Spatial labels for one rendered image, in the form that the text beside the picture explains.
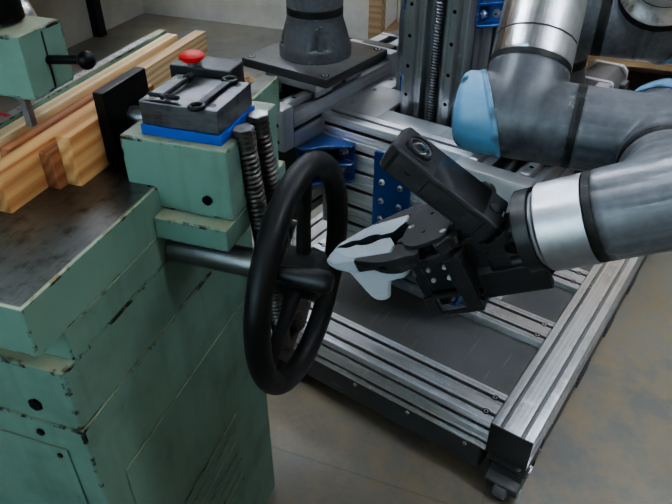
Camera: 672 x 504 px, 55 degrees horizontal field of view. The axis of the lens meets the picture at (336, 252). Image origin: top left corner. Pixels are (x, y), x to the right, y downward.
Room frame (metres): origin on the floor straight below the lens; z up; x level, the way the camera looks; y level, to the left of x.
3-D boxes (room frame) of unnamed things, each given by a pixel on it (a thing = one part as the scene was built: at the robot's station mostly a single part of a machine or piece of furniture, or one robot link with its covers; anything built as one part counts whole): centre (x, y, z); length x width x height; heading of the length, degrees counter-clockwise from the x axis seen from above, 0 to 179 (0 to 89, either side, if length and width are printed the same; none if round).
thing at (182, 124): (0.71, 0.16, 0.99); 0.13 x 0.11 x 0.06; 162
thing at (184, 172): (0.71, 0.16, 0.91); 0.15 x 0.14 x 0.09; 162
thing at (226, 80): (0.68, 0.14, 1.00); 0.10 x 0.02 x 0.01; 162
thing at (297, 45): (1.35, 0.04, 0.87); 0.15 x 0.15 x 0.10
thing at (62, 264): (0.73, 0.24, 0.87); 0.61 x 0.30 x 0.06; 162
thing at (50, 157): (0.75, 0.29, 0.92); 0.22 x 0.02 x 0.05; 162
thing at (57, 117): (0.76, 0.33, 0.93); 0.24 x 0.01 x 0.05; 162
